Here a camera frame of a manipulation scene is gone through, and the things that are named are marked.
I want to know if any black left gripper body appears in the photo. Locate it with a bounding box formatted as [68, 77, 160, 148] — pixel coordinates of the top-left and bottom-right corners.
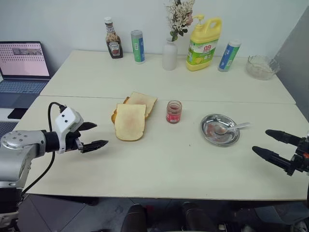
[64, 130, 84, 154]

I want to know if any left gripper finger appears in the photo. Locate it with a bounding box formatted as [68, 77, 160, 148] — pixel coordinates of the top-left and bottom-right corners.
[79, 122, 98, 132]
[81, 139, 110, 154]

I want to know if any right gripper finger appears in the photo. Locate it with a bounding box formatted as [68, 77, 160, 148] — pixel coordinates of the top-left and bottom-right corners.
[252, 145, 295, 170]
[265, 129, 302, 146]

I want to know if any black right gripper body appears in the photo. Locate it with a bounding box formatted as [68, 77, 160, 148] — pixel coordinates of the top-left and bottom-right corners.
[285, 135, 309, 177]

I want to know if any white bread slice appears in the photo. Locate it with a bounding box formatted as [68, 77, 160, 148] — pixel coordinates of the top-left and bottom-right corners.
[114, 103, 147, 142]
[124, 91, 158, 119]

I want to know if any small glass jam jar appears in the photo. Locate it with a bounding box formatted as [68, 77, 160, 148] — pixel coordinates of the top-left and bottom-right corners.
[166, 100, 183, 125]

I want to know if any metal spoon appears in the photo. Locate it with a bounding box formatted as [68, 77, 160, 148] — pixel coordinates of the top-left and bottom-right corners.
[215, 122, 251, 135]

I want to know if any round metal plate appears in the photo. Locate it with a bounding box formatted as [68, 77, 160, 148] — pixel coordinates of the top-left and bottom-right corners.
[200, 114, 240, 147]

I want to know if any grey perforated panel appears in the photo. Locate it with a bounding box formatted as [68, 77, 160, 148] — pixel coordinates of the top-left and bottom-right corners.
[0, 120, 19, 139]

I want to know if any clear glass bowl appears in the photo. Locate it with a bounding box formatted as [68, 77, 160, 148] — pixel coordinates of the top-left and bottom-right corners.
[245, 55, 281, 81]

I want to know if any dark rounded shape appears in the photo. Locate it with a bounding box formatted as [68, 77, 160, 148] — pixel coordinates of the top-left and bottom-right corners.
[120, 204, 148, 232]

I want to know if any brown ketchup bottle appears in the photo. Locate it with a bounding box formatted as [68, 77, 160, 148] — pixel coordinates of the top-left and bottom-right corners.
[104, 16, 124, 59]

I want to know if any blue green cylindrical tube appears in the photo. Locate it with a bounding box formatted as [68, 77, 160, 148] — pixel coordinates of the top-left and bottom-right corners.
[130, 29, 146, 65]
[217, 40, 242, 73]

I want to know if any open grey laptop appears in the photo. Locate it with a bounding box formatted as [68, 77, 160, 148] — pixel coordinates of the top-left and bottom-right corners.
[0, 41, 52, 109]

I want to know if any white ceramic vase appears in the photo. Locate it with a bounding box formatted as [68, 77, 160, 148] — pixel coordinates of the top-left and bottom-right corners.
[162, 38, 179, 71]

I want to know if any yellow detergent pump bottle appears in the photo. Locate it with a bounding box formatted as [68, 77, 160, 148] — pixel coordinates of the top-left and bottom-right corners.
[185, 14, 223, 72]

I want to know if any dried flower bouquet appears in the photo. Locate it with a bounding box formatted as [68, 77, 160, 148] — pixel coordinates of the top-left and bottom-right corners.
[165, 0, 196, 42]

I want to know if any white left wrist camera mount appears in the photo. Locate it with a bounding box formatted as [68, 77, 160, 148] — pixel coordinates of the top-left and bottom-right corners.
[53, 107, 84, 155]

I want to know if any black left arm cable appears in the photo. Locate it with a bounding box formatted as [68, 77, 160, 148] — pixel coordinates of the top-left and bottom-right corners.
[21, 102, 66, 194]

